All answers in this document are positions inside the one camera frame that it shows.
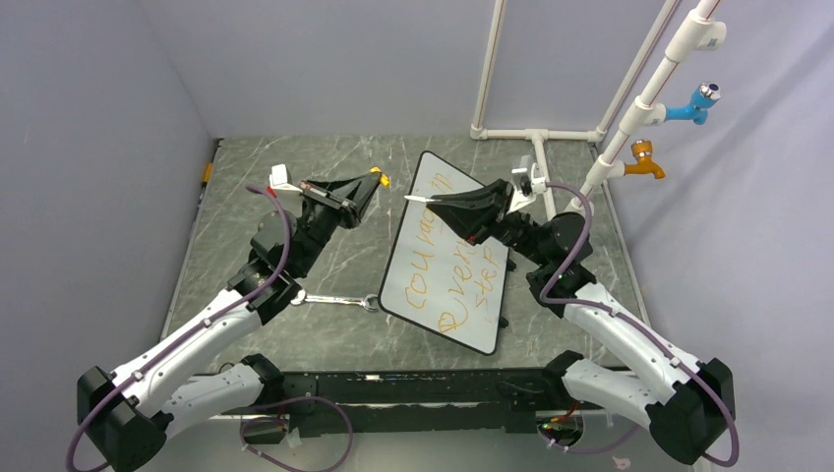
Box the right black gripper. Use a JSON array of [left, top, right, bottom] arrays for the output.
[[427, 179, 551, 267]]

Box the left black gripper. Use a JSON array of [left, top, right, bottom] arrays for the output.
[[294, 172, 382, 276]]

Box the yellow marker cap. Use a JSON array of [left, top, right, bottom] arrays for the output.
[[370, 166, 390, 188]]

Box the yellow marker pen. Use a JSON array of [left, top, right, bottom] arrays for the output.
[[404, 195, 436, 205]]

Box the black-framed whiteboard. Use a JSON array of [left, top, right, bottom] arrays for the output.
[[377, 149, 517, 357]]

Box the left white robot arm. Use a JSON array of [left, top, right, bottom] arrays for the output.
[[72, 165, 389, 471]]

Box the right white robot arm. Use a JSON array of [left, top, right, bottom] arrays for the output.
[[425, 179, 741, 468]]

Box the silver wrench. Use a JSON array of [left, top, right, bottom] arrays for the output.
[[290, 290, 379, 313]]

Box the orange tap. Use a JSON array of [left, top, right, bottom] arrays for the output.
[[624, 140, 666, 180]]

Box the blue tap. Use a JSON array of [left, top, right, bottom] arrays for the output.
[[664, 83, 721, 126]]

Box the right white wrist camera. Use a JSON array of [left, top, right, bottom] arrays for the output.
[[509, 154, 548, 212]]

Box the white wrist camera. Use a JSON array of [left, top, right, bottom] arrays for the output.
[[509, 154, 548, 212], [268, 164, 302, 195]]

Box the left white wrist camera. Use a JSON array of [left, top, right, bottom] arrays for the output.
[[268, 164, 302, 195]]

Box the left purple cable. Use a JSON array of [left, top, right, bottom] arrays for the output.
[[65, 184, 356, 472]]

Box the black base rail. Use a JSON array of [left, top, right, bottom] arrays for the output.
[[231, 368, 613, 445]]

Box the white pvc pipe frame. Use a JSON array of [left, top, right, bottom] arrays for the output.
[[470, 1, 726, 189]]

